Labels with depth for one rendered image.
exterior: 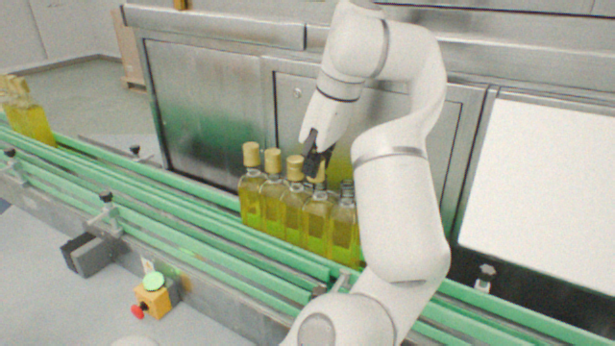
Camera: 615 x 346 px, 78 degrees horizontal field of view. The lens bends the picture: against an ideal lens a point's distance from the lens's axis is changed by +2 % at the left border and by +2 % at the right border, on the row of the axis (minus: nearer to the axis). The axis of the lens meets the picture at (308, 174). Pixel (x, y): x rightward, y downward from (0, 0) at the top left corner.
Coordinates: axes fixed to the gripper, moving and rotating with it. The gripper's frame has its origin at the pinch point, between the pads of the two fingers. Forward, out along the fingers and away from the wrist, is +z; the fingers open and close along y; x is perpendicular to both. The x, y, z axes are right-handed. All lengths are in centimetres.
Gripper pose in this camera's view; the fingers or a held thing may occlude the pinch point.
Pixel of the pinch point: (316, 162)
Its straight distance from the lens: 70.6
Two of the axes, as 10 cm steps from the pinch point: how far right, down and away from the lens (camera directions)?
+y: -5.2, 4.4, -7.3
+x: 8.3, 4.8, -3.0
